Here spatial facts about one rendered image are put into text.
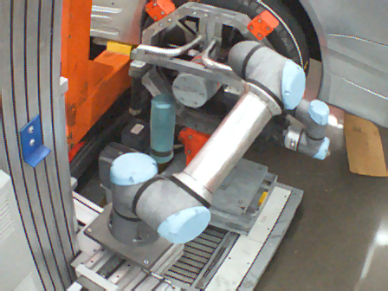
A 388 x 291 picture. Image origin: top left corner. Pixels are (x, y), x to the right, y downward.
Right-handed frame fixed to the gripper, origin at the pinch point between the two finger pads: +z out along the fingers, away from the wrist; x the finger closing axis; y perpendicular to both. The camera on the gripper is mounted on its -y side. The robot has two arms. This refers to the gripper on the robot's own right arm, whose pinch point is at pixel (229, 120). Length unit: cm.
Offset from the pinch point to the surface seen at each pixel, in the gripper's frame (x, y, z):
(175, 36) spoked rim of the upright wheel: -43, 0, 40
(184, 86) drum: -6.0, 3.5, 19.0
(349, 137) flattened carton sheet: -131, -82, -38
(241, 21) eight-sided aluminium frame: -20.5, 28.4, 5.8
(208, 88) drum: -7.3, 4.3, 10.9
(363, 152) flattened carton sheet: -121, -82, -51
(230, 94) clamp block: 1.5, 11.0, 0.2
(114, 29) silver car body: -43, -2, 71
